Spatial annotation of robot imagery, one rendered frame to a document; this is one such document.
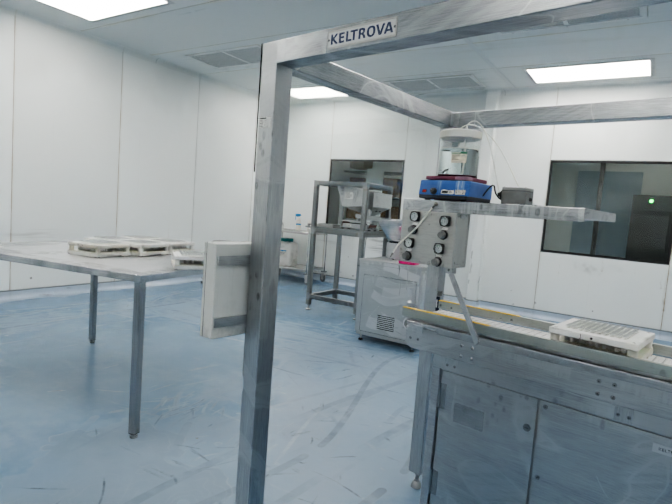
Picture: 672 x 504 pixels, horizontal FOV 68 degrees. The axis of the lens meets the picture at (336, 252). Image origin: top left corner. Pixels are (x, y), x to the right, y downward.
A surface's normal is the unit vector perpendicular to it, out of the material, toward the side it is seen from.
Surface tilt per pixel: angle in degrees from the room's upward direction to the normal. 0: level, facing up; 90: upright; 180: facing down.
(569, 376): 90
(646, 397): 90
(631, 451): 90
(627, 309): 90
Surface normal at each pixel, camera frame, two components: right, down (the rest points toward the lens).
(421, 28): -0.65, 0.02
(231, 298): 0.75, 0.11
